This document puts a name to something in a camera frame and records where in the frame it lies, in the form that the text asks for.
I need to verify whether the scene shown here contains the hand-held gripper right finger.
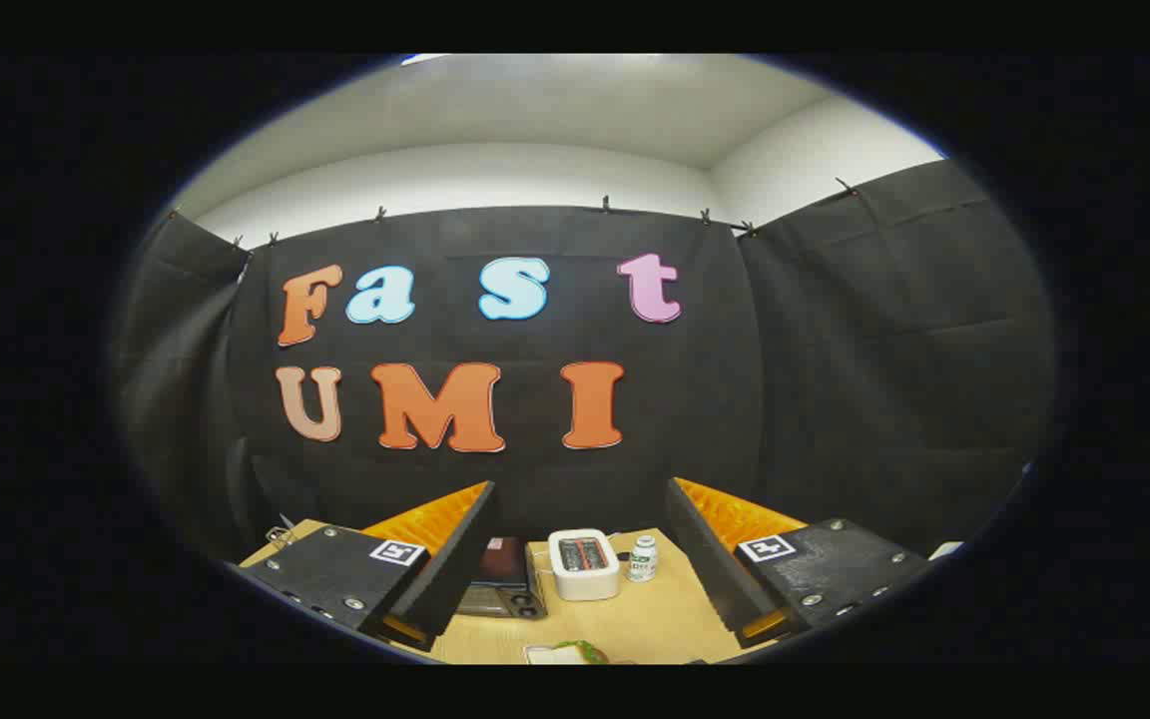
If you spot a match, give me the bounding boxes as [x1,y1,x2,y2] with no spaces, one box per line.
[665,477,935,648]

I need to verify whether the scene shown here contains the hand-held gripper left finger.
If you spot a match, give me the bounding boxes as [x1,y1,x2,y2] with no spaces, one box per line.
[236,480,498,652]

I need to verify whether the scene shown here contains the sandwich with green lettuce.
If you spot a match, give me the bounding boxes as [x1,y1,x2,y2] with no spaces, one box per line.
[523,640,636,666]

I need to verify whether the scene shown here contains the black backdrop cloth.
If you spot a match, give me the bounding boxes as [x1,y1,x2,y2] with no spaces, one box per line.
[116,158,1060,565]

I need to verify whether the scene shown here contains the black toaster oven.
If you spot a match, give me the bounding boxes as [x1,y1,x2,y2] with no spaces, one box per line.
[450,536,548,620]

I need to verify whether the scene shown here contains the white pop-up toaster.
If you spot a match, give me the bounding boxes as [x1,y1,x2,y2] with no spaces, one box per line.
[548,529,622,602]

